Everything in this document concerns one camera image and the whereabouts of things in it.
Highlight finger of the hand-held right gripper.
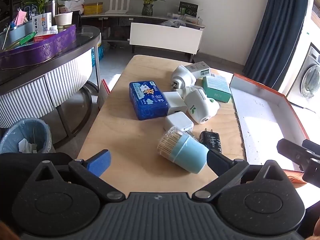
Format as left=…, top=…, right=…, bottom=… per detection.
left=277, top=139, right=320, bottom=172
left=302, top=156, right=320, bottom=180

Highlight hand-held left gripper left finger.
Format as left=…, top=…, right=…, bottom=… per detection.
left=24, top=149, right=125, bottom=202

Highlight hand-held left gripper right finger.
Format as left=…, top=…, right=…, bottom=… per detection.
left=192, top=149, right=297, bottom=202

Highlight black plug charger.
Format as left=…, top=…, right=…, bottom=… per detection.
left=199, top=129, right=223, bottom=154

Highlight light blue toothpick holder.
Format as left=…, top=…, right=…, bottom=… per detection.
left=157, top=126, right=209, bottom=174

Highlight white usb charger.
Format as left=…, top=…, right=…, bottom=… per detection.
left=164, top=112, right=195, bottom=138
left=162, top=91, right=188, bottom=117

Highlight white plug-in device green leaf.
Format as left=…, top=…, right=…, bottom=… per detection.
left=185, top=88, right=221, bottom=125

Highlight green cardboard box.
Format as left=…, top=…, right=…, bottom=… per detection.
left=202, top=74, right=232, bottom=103

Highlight blue printed tissue box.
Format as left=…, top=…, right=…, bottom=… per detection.
left=129, top=80, right=169, bottom=121

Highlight plain white plug-in device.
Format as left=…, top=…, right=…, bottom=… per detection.
left=171, top=64, right=197, bottom=90

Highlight white adapter box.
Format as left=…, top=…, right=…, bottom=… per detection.
left=184, top=61, right=212, bottom=80

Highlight grey waste bin with liner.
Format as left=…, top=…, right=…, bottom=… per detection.
left=0, top=118, right=52, bottom=154

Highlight silver washing machine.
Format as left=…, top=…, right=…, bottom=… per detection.
left=286, top=42, right=320, bottom=110

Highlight red spiral notebook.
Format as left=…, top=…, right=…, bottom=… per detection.
left=97, top=78, right=110, bottom=109

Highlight round dark-top coffee table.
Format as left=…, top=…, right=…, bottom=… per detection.
left=0, top=25, right=102, bottom=145

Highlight blue plastic bag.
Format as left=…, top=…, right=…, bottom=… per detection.
left=91, top=44, right=104, bottom=67

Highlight dark blue curtain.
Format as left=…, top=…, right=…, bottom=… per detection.
left=242, top=0, right=312, bottom=92

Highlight purple patterned tray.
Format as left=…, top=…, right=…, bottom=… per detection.
left=0, top=24, right=77, bottom=70

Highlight white tv cabinet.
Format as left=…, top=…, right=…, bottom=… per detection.
left=80, top=12, right=206, bottom=63

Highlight red white flat box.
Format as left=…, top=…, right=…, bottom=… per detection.
left=34, top=34, right=54, bottom=43

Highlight green flat box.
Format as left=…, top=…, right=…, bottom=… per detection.
left=10, top=31, right=35, bottom=49

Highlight grey cloth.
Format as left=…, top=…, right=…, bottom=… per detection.
left=160, top=19, right=187, bottom=28

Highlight black stand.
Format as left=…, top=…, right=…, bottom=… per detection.
left=71, top=11, right=82, bottom=28

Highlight clear plastic organiser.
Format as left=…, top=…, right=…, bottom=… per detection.
left=167, top=11, right=203, bottom=22

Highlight white paper cup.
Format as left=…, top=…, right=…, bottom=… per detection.
left=54, top=12, right=73, bottom=27

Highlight white blue medicine box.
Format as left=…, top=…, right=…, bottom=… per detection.
left=32, top=12, right=52, bottom=34

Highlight white router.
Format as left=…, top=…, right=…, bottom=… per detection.
left=105, top=0, right=130, bottom=14

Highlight light blue container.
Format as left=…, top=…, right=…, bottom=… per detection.
left=5, top=21, right=34, bottom=48

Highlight yellow tin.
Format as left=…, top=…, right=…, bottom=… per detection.
left=83, top=2, right=103, bottom=15

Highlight black box green print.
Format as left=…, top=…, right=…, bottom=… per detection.
left=179, top=1, right=199, bottom=15

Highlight white plastic bag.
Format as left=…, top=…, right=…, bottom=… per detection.
left=64, top=0, right=84, bottom=14

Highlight stainless steel tumbler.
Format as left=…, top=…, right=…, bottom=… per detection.
left=45, top=0, right=58, bottom=20

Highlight pink paper notes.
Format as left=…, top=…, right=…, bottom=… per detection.
left=15, top=10, right=28, bottom=27

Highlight black handled scissors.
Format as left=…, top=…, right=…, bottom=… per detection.
left=24, top=5, right=38, bottom=17

